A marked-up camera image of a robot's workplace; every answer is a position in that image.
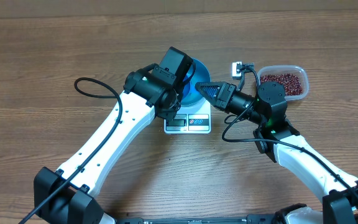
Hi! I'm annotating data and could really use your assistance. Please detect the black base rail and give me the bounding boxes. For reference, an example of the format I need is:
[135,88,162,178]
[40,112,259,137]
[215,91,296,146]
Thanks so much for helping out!
[116,214,276,224]

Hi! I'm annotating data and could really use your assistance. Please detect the white digital kitchen scale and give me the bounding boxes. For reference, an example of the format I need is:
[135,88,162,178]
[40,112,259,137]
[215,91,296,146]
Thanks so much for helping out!
[164,98,211,134]

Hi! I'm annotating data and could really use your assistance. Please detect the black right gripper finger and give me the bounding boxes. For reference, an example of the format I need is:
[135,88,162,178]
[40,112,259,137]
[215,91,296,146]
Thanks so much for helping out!
[198,88,220,105]
[195,82,224,91]

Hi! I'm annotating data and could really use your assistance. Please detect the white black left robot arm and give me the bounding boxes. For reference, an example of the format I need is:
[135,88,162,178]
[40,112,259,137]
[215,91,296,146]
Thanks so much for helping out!
[21,63,195,223]

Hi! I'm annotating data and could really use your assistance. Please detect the teal blue bowl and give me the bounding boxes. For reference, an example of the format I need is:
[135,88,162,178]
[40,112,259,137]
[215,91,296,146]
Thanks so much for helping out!
[180,57,211,108]

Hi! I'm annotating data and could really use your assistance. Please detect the red adzuki beans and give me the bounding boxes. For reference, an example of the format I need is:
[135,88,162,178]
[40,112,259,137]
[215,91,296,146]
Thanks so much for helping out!
[260,73,303,96]

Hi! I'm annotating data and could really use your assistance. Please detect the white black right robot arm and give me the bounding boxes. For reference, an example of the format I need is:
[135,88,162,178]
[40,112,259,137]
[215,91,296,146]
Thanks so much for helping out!
[195,82,358,223]

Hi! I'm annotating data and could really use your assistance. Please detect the clear plastic food container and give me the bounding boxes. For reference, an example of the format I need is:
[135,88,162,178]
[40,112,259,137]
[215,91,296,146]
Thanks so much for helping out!
[257,65,310,101]

